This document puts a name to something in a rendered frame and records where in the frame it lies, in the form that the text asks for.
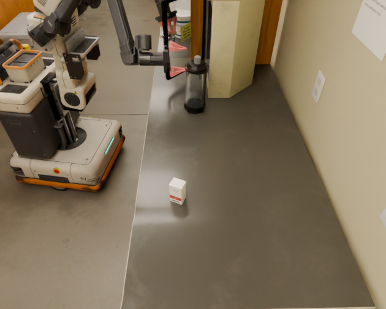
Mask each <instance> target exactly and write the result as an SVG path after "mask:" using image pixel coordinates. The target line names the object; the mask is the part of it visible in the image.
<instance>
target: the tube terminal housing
mask: <svg viewBox="0 0 386 309"><path fill-rule="evenodd" d="M211 5H212V21H211V53H210V69H209V81H208V73H207V76H206V83H207V89H208V98H230V97H232V96H233V95H235V94H236V93H238V92H240V91H241V90H243V89H245V88H246V87H248V86H249V85H251V84H252V79H253V75H254V67H255V60H256V55H257V48H258V44H259V36H260V29H261V24H262V17H263V10H264V5H265V0H212V1H211Z"/></svg>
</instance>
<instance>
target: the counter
mask: <svg viewBox="0 0 386 309"><path fill-rule="evenodd" d="M185 102H186V72H183V73H182V74H180V75H177V76H176V77H174V78H172V79H170V80H167V79H166V78H165V73H164V67H163V66H155V70H154V77H153V85H152V90H151V99H150V103H149V112H148V120H147V125H146V133H145V141H144V146H143V154H142V162H141V167H140V175H139V180H138V188H137V197H136V201H135V215H134V220H133V223H132V230H131V239H130V244H129V252H128V257H127V264H126V272H125V277H124V286H123V296H122V301H121V308H120V309H375V308H376V307H375V305H374V302H373V300H372V298H371V296H370V293H369V291H368V288H367V287H366V284H365V282H364V279H363V277H362V275H361V273H360V270H359V268H358V265H357V263H356V261H355V259H354V256H353V254H352V252H351V250H350V247H349V245H348V242H347V240H346V238H345V236H344V233H343V231H342V229H341V226H340V225H339V222H338V219H337V217H336V215H335V213H334V211H333V208H332V206H331V203H330V201H329V199H328V197H327V194H326V192H325V190H324V187H323V185H322V182H321V180H320V178H319V176H318V174H317V171H316V168H315V167H314V164H313V162H312V160H311V157H310V155H309V153H308V151H307V148H306V146H305V143H304V141H303V139H302V137H301V134H300V132H299V130H298V128H297V125H296V123H295V120H294V118H293V116H292V114H291V111H290V109H289V106H288V105H287V102H286V100H285V97H284V95H283V93H282V91H281V88H280V86H279V83H278V81H277V79H276V77H275V74H274V72H273V70H272V68H271V65H270V64H255V67H254V75H253V79H252V84H251V85H249V86H248V87H246V88H245V89H243V90H241V91H240V92H238V93H236V94H235V95H233V96H232V97H230V98H208V89H207V83H206V90H205V109H204V111H203V112H200V113H197V114H195V113H189V112H188V111H187V110H186V109H185V108H184V103H185ZM174 177H175V178H178V179H180V180H184V181H186V198H185V200H184V202H183V204H182V205H181V204H178V203H176V202H172V201H170V193H169V184H170V182H171V181H172V180H173V178H174Z"/></svg>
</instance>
